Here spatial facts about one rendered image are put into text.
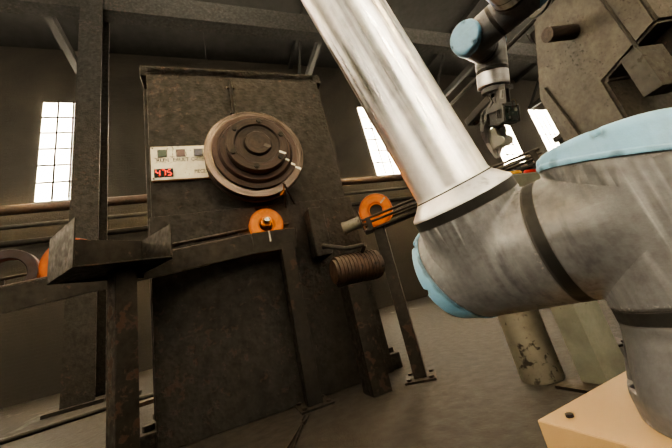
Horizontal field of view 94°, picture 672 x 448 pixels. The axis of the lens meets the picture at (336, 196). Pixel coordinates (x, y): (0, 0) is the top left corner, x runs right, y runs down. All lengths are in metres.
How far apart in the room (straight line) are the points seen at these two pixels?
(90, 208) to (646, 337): 4.35
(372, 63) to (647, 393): 0.46
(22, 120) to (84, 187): 5.42
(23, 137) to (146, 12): 4.57
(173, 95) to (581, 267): 1.85
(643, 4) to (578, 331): 2.50
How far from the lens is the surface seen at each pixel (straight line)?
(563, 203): 0.40
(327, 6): 0.54
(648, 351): 0.42
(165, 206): 1.64
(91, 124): 4.89
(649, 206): 0.38
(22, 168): 9.18
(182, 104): 1.92
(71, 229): 1.12
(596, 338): 1.12
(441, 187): 0.44
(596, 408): 0.50
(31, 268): 1.56
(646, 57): 2.88
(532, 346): 1.17
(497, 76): 1.09
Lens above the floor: 0.34
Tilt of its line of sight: 19 degrees up
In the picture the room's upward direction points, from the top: 14 degrees counter-clockwise
